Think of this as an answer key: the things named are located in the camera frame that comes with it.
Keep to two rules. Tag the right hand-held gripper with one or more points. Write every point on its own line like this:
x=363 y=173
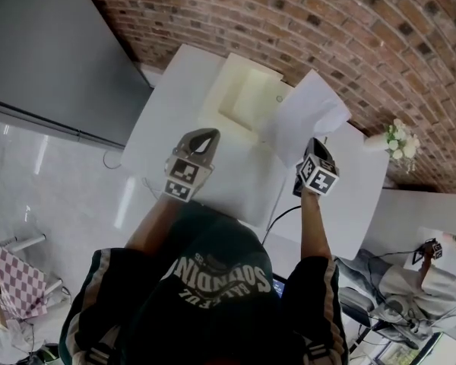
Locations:
x=319 y=177

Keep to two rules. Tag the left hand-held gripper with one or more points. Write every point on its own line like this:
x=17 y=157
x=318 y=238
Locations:
x=186 y=177

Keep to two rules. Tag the person's right forearm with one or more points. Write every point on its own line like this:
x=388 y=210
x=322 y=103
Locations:
x=315 y=226

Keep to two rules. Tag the person's left forearm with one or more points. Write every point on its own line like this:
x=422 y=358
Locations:
x=152 y=226

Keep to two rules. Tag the white desk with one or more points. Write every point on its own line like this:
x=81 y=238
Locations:
x=232 y=188

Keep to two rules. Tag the white vase with flowers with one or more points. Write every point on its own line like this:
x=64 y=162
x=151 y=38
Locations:
x=376 y=143

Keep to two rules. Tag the blue lit tablet screen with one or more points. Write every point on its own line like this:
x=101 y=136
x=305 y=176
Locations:
x=279 y=288

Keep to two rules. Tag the grey office chair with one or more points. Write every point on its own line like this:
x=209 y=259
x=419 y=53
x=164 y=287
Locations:
x=355 y=302

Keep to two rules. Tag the pink flower ornament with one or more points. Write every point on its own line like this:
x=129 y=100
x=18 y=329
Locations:
x=453 y=240

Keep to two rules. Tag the person's green jersey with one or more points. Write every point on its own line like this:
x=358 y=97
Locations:
x=213 y=318

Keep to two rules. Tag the pink checkered bag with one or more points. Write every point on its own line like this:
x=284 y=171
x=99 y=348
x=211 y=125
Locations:
x=19 y=280

